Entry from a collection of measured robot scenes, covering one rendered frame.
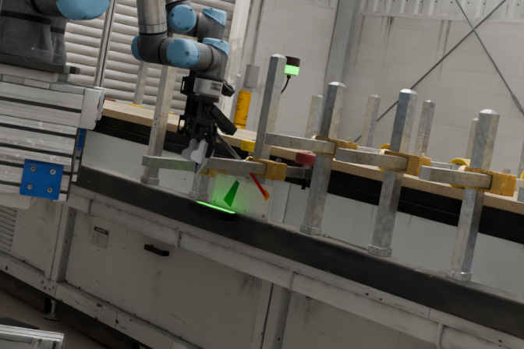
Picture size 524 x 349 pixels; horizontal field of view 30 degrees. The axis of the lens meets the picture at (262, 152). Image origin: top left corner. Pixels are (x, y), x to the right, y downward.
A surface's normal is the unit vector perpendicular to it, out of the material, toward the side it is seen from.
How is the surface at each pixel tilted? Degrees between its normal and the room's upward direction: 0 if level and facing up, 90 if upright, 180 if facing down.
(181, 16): 90
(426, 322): 90
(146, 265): 90
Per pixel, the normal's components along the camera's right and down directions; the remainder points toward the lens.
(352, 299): -0.72, -0.09
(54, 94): 0.14, 0.07
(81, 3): 0.73, 0.25
